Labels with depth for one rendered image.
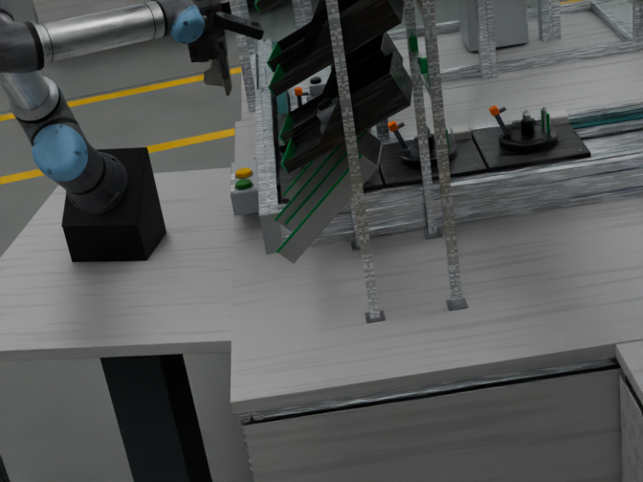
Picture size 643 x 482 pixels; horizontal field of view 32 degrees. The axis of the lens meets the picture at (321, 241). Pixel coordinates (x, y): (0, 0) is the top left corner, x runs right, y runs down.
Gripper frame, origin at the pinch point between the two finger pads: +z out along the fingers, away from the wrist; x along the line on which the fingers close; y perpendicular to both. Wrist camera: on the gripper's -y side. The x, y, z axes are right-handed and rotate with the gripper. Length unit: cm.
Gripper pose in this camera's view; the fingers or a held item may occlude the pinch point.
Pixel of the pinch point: (230, 89)
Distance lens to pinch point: 259.2
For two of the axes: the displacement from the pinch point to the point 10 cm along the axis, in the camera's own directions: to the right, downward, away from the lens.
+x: 0.6, 4.5, -8.9
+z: 1.4, 8.8, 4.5
